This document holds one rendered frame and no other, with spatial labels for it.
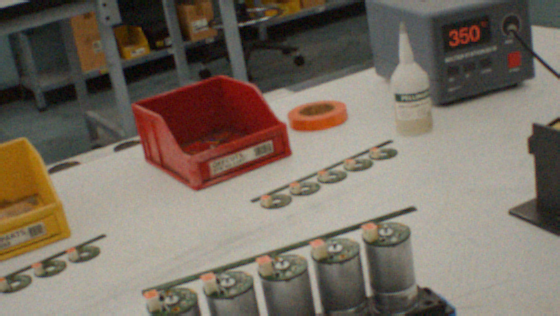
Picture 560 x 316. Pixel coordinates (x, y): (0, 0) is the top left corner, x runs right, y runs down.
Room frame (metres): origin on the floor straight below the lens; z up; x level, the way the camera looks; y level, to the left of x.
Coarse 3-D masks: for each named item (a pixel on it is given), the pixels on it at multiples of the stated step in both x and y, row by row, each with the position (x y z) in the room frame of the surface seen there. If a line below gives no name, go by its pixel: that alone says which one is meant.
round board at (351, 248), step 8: (336, 240) 0.36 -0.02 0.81; (344, 240) 0.36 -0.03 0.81; (352, 240) 0.35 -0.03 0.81; (328, 248) 0.35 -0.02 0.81; (344, 248) 0.35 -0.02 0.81; (352, 248) 0.34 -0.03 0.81; (360, 248) 0.34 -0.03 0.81; (312, 256) 0.34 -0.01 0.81; (328, 256) 0.34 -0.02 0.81; (336, 256) 0.34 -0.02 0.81; (352, 256) 0.34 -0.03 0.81
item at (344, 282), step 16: (320, 272) 0.34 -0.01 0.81; (336, 272) 0.33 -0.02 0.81; (352, 272) 0.34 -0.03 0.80; (320, 288) 0.34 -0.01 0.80; (336, 288) 0.34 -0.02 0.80; (352, 288) 0.34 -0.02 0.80; (320, 304) 0.35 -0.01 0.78; (336, 304) 0.34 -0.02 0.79; (352, 304) 0.34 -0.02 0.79; (368, 304) 0.34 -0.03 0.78
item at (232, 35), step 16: (224, 0) 2.89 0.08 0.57; (176, 16) 3.44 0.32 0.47; (224, 16) 2.90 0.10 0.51; (176, 32) 3.44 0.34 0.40; (176, 48) 3.43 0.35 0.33; (240, 48) 2.91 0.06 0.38; (176, 64) 3.46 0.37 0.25; (240, 64) 2.90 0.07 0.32; (368, 64) 3.16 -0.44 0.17; (240, 80) 2.89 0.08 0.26; (320, 80) 3.05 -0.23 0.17
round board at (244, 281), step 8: (224, 272) 0.34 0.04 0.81; (232, 272) 0.34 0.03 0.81; (240, 272) 0.34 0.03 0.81; (248, 272) 0.34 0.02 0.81; (216, 280) 0.34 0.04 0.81; (240, 280) 0.33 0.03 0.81; (248, 280) 0.33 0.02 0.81; (224, 288) 0.33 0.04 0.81; (232, 288) 0.33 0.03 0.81; (240, 288) 0.33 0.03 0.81; (248, 288) 0.32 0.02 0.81; (208, 296) 0.32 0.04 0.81; (216, 296) 0.32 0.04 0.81; (224, 296) 0.32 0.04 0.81; (232, 296) 0.32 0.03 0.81
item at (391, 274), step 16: (368, 256) 0.35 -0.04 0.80; (384, 256) 0.34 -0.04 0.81; (400, 256) 0.34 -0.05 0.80; (368, 272) 0.35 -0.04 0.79; (384, 272) 0.34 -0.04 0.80; (400, 272) 0.34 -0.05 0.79; (384, 288) 0.34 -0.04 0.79; (400, 288) 0.34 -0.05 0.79; (416, 288) 0.35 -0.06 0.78; (384, 304) 0.34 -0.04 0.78; (400, 304) 0.34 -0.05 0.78; (416, 304) 0.35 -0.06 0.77
